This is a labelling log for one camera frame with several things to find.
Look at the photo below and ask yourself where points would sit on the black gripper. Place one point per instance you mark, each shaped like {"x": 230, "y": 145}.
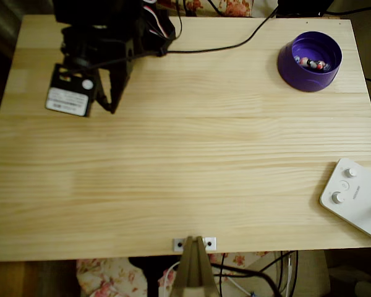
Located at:
{"x": 120, "y": 72}

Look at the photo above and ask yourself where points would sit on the black camera box white label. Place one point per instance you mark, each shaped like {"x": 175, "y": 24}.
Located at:
{"x": 69, "y": 92}

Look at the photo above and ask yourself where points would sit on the floral cloth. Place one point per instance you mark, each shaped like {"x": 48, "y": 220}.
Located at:
{"x": 235, "y": 7}
{"x": 108, "y": 278}

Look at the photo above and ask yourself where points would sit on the white metal bracket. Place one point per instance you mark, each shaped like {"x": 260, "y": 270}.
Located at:
{"x": 209, "y": 243}

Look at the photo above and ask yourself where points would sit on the purple bowl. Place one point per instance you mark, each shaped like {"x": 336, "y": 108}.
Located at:
{"x": 296, "y": 77}

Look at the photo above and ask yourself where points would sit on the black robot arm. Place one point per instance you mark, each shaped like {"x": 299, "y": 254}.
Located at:
{"x": 89, "y": 10}

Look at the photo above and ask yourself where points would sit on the white blue red wrapper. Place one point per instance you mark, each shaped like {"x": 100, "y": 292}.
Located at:
{"x": 312, "y": 64}

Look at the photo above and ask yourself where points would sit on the white control box with knobs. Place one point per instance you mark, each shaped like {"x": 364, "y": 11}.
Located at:
{"x": 358, "y": 198}

